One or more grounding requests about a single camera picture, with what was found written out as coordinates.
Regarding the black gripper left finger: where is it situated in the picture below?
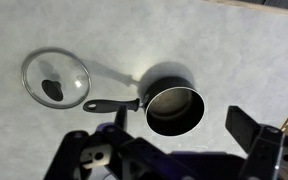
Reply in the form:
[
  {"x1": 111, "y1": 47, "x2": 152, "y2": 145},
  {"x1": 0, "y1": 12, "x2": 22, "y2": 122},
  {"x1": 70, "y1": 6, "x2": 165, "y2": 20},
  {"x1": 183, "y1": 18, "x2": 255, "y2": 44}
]
[{"x1": 43, "y1": 104, "x2": 198, "y2": 180}]

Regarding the black pot with handle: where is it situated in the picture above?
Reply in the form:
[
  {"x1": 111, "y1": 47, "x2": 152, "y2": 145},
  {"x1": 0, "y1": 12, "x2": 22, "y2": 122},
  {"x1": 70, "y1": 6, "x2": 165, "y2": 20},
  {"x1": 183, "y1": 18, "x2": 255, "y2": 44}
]
[{"x1": 82, "y1": 76, "x2": 206, "y2": 137}]

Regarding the round glass pot lid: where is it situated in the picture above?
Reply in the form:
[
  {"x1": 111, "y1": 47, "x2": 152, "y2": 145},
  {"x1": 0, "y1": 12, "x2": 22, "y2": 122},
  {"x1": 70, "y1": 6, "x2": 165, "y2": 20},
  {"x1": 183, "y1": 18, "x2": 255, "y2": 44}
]
[{"x1": 20, "y1": 47, "x2": 92, "y2": 110}]

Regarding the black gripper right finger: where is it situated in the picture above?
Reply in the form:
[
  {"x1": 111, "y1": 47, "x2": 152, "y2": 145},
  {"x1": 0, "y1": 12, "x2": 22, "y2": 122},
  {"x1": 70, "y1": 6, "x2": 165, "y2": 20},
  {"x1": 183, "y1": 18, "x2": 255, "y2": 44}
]
[{"x1": 224, "y1": 105, "x2": 288, "y2": 180}]

